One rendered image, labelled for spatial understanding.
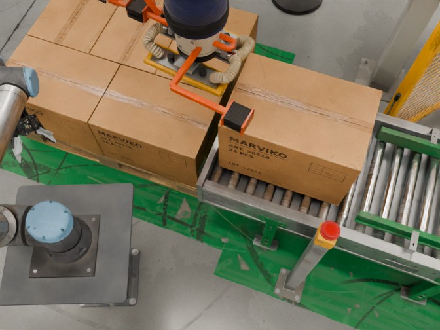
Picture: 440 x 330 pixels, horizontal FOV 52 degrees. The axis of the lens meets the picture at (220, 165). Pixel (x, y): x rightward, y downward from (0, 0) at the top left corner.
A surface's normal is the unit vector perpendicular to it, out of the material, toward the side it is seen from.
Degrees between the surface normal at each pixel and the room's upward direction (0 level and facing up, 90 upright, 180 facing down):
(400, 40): 90
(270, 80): 0
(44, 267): 2
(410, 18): 88
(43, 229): 7
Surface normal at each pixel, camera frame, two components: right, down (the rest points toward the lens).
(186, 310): 0.00, -0.43
